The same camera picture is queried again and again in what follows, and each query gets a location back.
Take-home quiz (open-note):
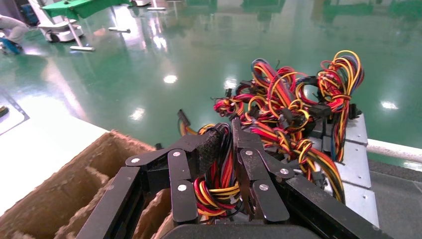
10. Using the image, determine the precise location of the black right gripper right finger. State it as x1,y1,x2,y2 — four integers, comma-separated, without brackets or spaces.
230,117,296,224

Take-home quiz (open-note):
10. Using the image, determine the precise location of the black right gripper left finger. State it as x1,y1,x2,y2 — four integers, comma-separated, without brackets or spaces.
125,123,226,227

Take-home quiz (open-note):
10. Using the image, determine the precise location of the worn cardboard box with dividers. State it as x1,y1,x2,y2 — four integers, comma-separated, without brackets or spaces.
0,130,175,239

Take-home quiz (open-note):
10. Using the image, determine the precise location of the far green cloth table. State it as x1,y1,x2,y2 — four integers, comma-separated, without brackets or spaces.
66,6,132,52

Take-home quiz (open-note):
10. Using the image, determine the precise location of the white wheeled robot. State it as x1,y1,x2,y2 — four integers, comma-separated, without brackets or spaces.
38,19,85,43

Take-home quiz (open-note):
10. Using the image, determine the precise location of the green tablecloth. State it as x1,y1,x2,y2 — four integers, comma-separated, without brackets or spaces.
42,0,132,20

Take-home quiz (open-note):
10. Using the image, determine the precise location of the person with grey trousers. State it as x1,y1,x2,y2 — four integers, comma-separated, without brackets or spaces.
0,13,30,56

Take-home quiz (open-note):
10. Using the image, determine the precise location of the colourful wire bundle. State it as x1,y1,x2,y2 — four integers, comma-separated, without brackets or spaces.
212,49,368,162

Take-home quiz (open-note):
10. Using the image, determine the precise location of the white pipe rack frame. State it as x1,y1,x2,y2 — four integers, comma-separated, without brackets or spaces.
367,138,422,164

